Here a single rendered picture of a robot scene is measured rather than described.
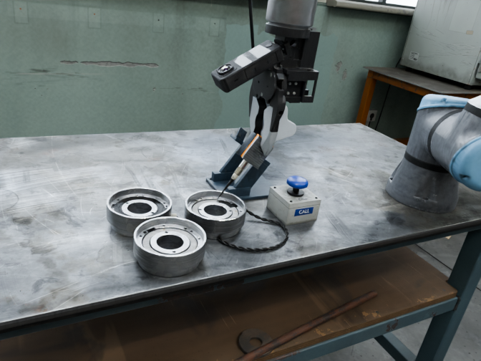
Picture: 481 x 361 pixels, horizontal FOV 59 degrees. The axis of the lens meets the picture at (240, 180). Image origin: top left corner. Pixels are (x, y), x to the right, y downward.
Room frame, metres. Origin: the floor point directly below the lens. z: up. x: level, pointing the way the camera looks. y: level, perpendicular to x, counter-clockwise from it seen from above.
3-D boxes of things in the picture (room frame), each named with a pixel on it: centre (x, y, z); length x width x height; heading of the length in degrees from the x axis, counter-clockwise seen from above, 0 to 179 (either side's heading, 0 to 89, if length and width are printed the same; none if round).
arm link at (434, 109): (0.87, -0.41, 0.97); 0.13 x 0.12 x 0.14; 5
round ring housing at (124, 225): (0.61, 0.16, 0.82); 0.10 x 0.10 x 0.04
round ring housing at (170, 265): (0.53, 0.09, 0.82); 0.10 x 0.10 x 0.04
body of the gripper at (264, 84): (0.72, -0.05, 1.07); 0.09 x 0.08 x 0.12; 119
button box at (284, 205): (0.72, -0.11, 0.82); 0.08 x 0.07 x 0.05; 120
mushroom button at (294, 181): (0.72, -0.10, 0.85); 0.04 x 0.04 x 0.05
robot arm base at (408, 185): (0.88, -0.41, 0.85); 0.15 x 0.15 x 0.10
